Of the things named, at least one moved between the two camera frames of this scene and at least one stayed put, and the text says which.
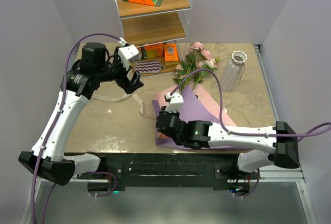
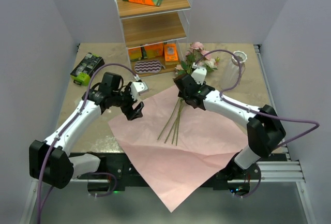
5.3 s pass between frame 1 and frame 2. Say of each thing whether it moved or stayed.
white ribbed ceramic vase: stayed
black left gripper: moved
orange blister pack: stayed
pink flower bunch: stayed
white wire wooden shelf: stayed
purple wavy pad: stayed
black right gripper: moved
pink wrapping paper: moved
